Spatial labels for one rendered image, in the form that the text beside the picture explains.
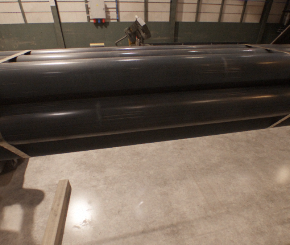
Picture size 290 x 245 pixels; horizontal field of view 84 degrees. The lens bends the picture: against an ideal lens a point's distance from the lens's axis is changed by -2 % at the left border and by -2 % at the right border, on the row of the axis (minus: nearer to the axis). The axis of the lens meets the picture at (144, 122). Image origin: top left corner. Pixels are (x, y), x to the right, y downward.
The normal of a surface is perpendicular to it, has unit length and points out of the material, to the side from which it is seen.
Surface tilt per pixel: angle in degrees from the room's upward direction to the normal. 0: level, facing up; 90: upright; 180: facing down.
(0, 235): 0
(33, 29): 90
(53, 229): 0
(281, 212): 0
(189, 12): 90
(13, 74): 49
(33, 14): 90
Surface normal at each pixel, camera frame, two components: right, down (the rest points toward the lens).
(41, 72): 0.14, -0.17
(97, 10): 0.20, 0.52
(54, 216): 0.00, -0.85
